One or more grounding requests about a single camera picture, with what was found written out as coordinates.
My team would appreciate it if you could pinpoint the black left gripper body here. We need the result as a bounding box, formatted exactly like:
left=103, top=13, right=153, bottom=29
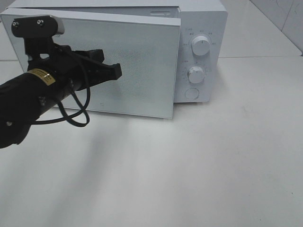
left=24, top=38, right=99, bottom=90

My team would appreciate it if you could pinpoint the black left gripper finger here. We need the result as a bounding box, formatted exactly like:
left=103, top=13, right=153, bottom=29
left=89, top=63, right=122, bottom=83
left=72, top=49, right=105, bottom=63

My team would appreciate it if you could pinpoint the white microwave door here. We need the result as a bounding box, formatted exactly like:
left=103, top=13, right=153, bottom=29
left=0, top=8, right=181, bottom=118

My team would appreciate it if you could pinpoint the white round door button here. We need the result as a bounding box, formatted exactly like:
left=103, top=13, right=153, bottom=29
left=185, top=88, right=199, bottom=100

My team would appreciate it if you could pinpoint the white microwave knob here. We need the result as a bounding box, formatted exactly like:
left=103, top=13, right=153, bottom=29
left=191, top=35, right=210, bottom=56
left=187, top=66, right=205, bottom=84

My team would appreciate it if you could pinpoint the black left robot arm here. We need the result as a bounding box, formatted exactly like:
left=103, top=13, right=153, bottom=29
left=0, top=43, right=122, bottom=148

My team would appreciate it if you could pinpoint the white microwave oven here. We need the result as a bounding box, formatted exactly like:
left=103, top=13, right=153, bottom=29
left=0, top=0, right=228, bottom=117

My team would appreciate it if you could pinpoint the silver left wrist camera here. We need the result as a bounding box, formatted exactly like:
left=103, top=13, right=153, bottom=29
left=11, top=15, right=65, bottom=38

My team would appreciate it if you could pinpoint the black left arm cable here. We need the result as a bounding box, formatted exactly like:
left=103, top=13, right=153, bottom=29
left=33, top=47, right=91, bottom=128

